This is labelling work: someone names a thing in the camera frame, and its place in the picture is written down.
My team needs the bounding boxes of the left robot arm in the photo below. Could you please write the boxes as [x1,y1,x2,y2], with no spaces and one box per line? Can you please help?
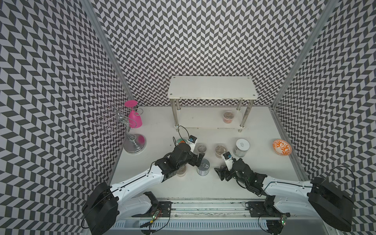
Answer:
[82,143,204,235]

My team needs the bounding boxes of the metal cup rack stand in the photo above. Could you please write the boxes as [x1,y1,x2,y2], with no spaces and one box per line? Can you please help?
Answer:
[95,105,146,154]

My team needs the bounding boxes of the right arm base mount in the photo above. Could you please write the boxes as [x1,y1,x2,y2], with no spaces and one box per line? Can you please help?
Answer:
[244,196,291,218]

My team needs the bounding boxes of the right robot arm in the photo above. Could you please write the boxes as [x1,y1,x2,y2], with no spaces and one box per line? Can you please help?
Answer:
[215,159,354,232]

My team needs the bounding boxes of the red tub clear lid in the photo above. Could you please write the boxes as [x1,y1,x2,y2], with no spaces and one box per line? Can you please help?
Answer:
[176,165,187,177]
[214,145,228,159]

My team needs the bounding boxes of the white lid green label jar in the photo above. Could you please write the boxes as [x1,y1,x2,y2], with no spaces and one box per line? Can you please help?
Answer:
[234,139,250,158]

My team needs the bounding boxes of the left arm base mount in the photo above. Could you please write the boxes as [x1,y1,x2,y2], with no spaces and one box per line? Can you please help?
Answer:
[132,192,172,218]

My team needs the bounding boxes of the red label small tub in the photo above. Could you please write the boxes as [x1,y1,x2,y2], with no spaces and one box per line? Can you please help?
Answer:
[223,111,235,124]

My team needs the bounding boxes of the tomato lid red jar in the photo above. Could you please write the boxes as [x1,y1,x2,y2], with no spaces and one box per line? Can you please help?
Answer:
[176,139,186,145]

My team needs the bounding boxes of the aluminium corner post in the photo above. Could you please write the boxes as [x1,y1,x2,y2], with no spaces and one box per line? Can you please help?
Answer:
[270,0,339,109]
[80,0,134,100]

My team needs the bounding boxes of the pink plastic cup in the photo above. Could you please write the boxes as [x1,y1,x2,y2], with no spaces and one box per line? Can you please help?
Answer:
[124,100,143,128]

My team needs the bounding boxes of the aluminium corner post left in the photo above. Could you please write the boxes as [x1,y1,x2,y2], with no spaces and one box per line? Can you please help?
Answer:
[80,0,134,100]

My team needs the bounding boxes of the aluminium corner post right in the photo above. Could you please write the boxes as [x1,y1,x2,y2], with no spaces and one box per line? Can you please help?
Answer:
[270,0,339,109]

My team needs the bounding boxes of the white two-tier shelf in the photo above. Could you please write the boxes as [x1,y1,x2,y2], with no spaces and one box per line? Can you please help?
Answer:
[167,76,259,132]

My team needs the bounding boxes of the orange patterned bowl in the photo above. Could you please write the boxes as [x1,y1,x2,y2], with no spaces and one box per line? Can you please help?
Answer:
[272,140,292,156]

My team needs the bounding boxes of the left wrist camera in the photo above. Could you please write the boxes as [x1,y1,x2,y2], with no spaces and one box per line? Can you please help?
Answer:
[187,135,197,152]

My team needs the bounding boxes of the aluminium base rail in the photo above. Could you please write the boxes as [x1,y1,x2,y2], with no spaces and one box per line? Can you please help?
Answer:
[99,200,342,235]

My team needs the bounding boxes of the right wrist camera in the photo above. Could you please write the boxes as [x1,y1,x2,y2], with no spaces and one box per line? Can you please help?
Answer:
[222,151,234,171]

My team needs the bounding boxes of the purple label tin can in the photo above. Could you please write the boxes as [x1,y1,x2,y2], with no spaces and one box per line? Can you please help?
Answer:
[197,158,210,176]

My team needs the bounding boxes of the clear tub brown seeds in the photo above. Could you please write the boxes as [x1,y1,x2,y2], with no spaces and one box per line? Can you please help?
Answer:
[196,144,207,153]

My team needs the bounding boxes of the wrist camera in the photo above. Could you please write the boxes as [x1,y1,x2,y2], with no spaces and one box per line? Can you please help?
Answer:
[222,151,234,171]
[187,135,197,152]

